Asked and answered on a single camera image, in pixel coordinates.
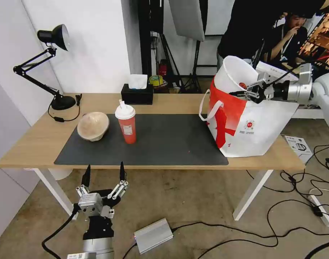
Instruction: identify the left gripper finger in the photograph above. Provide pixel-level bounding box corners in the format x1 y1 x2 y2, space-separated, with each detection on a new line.
110 161 129 201
76 164 91 201

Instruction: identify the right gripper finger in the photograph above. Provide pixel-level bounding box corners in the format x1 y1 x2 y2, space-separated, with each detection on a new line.
229 90 263 104
239 80 263 92

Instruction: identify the white and red takeout bag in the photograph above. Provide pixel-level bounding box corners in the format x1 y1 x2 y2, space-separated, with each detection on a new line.
198 55 300 158

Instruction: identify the white bin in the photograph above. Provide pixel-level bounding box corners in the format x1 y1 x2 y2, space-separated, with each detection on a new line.
50 168 73 181

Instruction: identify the red cup with white lid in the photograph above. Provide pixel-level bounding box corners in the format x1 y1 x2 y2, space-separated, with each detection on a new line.
115 104 137 144

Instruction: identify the black desk mat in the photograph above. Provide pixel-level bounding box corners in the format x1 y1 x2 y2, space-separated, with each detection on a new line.
54 113 229 165

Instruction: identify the person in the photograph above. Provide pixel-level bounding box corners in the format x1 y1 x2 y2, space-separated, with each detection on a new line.
217 10 311 69

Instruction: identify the brown paper bowl with lid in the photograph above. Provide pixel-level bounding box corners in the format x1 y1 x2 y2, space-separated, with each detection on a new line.
77 112 110 142

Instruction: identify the silver power adapter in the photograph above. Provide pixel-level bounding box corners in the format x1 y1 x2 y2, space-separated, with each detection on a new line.
134 218 174 255

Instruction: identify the white product box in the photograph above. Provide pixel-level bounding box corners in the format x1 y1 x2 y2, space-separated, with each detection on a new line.
284 134 314 156

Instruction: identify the wooden table with white legs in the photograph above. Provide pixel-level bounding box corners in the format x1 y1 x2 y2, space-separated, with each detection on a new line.
0 93 306 221

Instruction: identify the black light stand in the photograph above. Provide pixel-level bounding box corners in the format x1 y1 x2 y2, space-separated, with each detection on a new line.
153 29 203 94

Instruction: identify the black desk lamp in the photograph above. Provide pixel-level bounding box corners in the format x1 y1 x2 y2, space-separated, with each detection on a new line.
13 23 76 110

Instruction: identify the black tissue box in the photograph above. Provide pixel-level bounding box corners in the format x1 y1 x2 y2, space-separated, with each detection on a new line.
120 83 154 105

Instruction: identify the white tissue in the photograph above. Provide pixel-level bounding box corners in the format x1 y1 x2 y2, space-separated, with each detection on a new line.
128 74 148 90

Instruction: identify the white softbox panel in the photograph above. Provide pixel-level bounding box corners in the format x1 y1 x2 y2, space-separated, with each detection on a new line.
168 0 206 41

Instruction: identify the white floor power strip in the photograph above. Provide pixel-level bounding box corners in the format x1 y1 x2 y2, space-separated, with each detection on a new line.
309 194 329 228

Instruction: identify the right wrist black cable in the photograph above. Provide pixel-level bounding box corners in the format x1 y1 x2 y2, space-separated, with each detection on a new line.
264 61 314 90

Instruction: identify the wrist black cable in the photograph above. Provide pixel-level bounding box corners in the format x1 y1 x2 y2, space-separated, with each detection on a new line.
43 204 81 259
264 61 314 90

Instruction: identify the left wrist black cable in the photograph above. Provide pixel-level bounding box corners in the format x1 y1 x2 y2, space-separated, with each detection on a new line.
43 204 81 259

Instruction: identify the black lamp cable with switch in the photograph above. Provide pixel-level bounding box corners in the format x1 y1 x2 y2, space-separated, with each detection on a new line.
47 94 83 123

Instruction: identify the black looped floor cable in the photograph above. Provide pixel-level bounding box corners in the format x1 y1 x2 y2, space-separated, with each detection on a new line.
280 136 329 214

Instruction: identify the black adapter floor cable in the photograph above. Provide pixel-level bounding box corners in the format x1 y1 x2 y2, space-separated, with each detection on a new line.
121 199 320 259

